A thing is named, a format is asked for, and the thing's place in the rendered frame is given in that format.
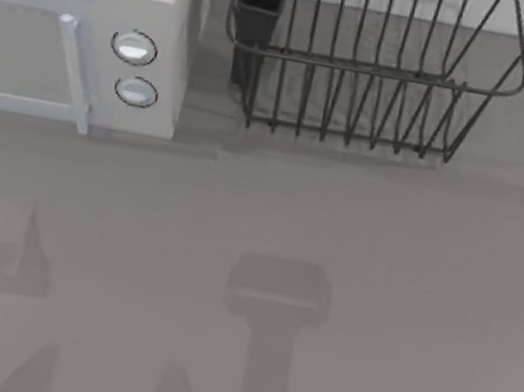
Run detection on round silver microwave knob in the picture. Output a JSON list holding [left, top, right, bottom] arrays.
[[111, 72, 163, 112], [106, 25, 163, 71]]

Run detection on black wire dish rack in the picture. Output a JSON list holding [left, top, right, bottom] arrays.
[[206, 0, 524, 177]]

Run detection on microwave oven door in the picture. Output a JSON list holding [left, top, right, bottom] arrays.
[[0, 0, 109, 136]]

